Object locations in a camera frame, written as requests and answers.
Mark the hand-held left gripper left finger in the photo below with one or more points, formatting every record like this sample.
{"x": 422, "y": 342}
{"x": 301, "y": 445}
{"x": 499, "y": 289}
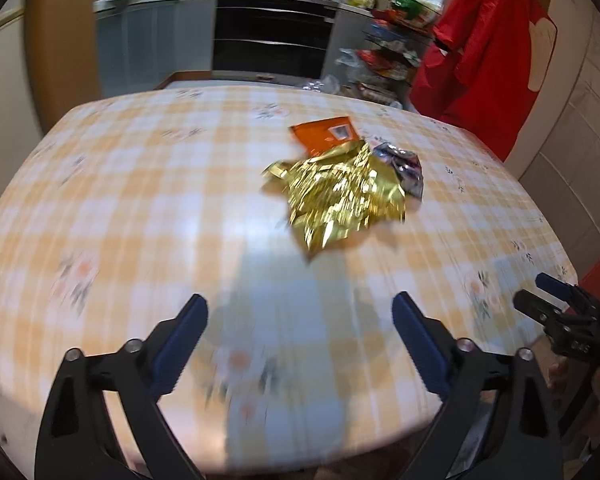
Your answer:
{"x": 180, "y": 350}

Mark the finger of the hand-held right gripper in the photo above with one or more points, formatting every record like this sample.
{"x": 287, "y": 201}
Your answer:
{"x": 555, "y": 285}
{"x": 532, "y": 307}

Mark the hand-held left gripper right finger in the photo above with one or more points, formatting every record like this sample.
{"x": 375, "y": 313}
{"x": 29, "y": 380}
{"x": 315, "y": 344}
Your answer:
{"x": 425, "y": 347}

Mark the gold foil wrapper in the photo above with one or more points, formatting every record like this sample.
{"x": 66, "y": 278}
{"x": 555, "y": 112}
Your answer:
{"x": 340, "y": 195}

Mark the person's right hand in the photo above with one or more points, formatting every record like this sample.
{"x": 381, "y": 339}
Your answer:
{"x": 557, "y": 375}

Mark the dark purple snack packet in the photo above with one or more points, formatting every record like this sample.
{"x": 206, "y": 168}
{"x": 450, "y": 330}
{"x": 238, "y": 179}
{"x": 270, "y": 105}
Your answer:
{"x": 405, "y": 170}

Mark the red apron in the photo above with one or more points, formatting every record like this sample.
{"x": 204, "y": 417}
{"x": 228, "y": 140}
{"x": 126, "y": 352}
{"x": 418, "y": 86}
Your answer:
{"x": 480, "y": 60}

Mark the orange snack packet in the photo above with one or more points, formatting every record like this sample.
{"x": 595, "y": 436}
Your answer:
{"x": 315, "y": 135}

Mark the white plastic bag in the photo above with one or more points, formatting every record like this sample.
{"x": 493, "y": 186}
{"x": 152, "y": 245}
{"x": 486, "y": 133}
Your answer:
{"x": 349, "y": 57}

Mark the grey kitchen base cabinets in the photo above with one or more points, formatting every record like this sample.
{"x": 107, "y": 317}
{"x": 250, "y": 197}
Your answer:
{"x": 155, "y": 45}

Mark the narrow grey cabinet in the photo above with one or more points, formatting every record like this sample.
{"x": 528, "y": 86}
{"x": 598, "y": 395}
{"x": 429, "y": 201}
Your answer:
{"x": 347, "y": 35}

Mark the black built-in oven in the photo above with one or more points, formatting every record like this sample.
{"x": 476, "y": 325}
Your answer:
{"x": 270, "y": 35}

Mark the cream refrigerator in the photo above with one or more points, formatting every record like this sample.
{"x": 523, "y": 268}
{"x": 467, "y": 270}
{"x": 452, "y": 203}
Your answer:
{"x": 15, "y": 35}

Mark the wooden door frame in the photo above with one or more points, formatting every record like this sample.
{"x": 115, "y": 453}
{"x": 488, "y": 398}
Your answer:
{"x": 65, "y": 35}

